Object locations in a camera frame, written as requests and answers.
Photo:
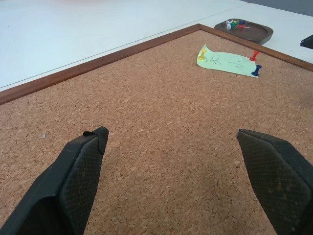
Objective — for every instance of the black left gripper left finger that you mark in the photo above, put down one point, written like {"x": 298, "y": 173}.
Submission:
{"x": 61, "y": 186}

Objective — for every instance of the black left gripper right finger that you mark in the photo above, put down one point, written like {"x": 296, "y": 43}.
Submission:
{"x": 278, "y": 178}

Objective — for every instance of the blue push pin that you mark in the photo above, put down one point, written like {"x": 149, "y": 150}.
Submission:
{"x": 242, "y": 22}
{"x": 256, "y": 70}

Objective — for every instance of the light green paper note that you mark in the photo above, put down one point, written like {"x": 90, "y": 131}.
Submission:
{"x": 226, "y": 63}

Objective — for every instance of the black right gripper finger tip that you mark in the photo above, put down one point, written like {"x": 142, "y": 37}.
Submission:
{"x": 307, "y": 41}

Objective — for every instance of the dark brown wooden tray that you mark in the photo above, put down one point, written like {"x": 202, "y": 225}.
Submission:
{"x": 254, "y": 33}

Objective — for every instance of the cork board with wooden frame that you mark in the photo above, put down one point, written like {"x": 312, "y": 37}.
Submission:
{"x": 156, "y": 127}

